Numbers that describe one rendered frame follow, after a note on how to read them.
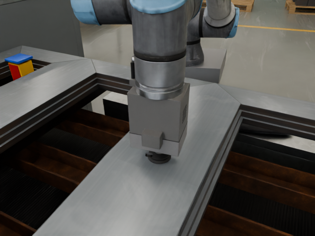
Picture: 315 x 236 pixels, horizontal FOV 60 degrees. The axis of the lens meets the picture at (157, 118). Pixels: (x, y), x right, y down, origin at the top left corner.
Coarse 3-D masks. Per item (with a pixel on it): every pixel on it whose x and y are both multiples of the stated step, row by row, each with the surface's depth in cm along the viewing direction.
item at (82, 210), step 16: (80, 192) 43; (64, 208) 41; (80, 208) 41; (96, 208) 41; (112, 208) 41; (128, 208) 41; (48, 224) 39; (64, 224) 39; (80, 224) 39; (96, 224) 39; (112, 224) 39; (128, 224) 38; (144, 224) 38; (160, 224) 38
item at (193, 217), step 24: (0, 72) 92; (72, 96) 77; (24, 120) 65; (48, 120) 70; (240, 120) 67; (264, 120) 67; (288, 120) 65; (312, 120) 62; (0, 144) 59; (216, 168) 51; (192, 216) 42
